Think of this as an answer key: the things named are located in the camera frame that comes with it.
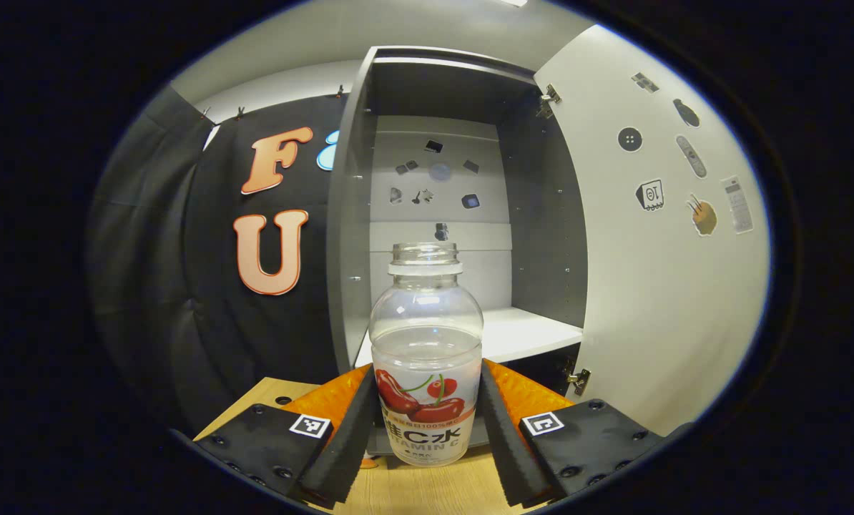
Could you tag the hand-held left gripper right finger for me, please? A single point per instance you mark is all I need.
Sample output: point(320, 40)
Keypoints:
point(506, 450)

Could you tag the metal cabinet hinge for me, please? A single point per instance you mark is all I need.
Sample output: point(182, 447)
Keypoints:
point(578, 379)
point(547, 104)

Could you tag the white cabinet shelf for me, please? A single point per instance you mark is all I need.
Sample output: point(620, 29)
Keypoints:
point(520, 332)

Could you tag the clear plastic bottle red label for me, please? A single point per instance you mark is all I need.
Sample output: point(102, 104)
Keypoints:
point(427, 336)

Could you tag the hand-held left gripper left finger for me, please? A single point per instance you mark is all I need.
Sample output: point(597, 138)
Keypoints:
point(348, 443)

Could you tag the grey cabinet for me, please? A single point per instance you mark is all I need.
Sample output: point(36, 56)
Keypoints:
point(541, 229)

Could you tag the black backdrop cloth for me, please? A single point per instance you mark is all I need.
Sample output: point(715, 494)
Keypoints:
point(184, 286)

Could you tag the long ceiling light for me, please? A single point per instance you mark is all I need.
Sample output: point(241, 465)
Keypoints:
point(514, 3)

